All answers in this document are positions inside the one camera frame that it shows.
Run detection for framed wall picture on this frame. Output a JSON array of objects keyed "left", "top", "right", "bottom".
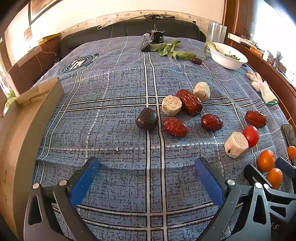
[{"left": 28, "top": 0, "right": 63, "bottom": 25}]

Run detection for bunch of green leaves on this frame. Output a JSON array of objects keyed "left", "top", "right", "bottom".
[{"left": 149, "top": 39, "right": 197, "bottom": 61}]

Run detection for green leaves in bowl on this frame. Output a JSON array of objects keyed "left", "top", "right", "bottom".
[{"left": 224, "top": 52, "right": 241, "bottom": 61}]

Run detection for dark smartphone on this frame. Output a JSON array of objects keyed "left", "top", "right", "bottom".
[{"left": 282, "top": 124, "right": 296, "bottom": 149}]

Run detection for red cherry tomato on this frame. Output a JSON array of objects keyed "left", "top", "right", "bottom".
[{"left": 242, "top": 125, "right": 259, "bottom": 148}]

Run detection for white bowl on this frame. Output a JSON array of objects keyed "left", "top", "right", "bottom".
[{"left": 209, "top": 42, "right": 248, "bottom": 69}]

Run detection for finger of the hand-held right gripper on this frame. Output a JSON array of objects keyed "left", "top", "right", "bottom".
[
  {"left": 244, "top": 164, "right": 272, "bottom": 189},
  {"left": 276, "top": 157, "right": 296, "bottom": 179}
]

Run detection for beige cylindrical fruit piece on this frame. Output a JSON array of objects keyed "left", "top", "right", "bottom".
[
  {"left": 161, "top": 95, "right": 183, "bottom": 117},
  {"left": 193, "top": 82, "right": 211, "bottom": 102},
  {"left": 224, "top": 132, "right": 249, "bottom": 159}
]

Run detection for cardboard box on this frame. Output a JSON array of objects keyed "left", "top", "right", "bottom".
[{"left": 0, "top": 77, "right": 65, "bottom": 239}]

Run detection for long green leaf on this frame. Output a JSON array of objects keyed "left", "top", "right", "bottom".
[{"left": 202, "top": 42, "right": 220, "bottom": 61}]

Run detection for black cylindrical device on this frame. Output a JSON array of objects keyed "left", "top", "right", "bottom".
[{"left": 148, "top": 23, "right": 164, "bottom": 44}]

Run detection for small brown wall sign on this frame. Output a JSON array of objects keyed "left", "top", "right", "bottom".
[{"left": 23, "top": 26, "right": 33, "bottom": 42}]

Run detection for clear glass jar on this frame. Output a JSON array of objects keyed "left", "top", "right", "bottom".
[{"left": 205, "top": 21, "right": 227, "bottom": 44}]

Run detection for white work glove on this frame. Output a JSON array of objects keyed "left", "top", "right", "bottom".
[{"left": 245, "top": 71, "right": 279, "bottom": 106}]

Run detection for large red date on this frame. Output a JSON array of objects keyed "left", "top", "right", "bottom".
[{"left": 176, "top": 89, "right": 203, "bottom": 115}]

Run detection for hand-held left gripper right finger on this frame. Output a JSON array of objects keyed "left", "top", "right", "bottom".
[{"left": 195, "top": 157, "right": 273, "bottom": 241}]

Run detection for large brown taped carton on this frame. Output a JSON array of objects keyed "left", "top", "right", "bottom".
[{"left": 6, "top": 37, "right": 61, "bottom": 98}]

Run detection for dark purple plum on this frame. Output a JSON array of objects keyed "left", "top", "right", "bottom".
[{"left": 135, "top": 108, "right": 159, "bottom": 131}]

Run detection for wooden side counter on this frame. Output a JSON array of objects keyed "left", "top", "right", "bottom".
[{"left": 228, "top": 32, "right": 296, "bottom": 121}]

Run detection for yellow packet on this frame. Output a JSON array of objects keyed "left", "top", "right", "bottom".
[{"left": 38, "top": 32, "right": 62, "bottom": 45}]

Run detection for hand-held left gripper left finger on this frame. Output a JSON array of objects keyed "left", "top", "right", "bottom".
[{"left": 24, "top": 156, "right": 100, "bottom": 241}]

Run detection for green leafy vegetables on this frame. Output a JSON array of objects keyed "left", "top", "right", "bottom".
[{"left": 3, "top": 89, "right": 17, "bottom": 116}]

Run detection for black sofa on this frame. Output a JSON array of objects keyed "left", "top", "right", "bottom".
[{"left": 60, "top": 19, "right": 206, "bottom": 61}]

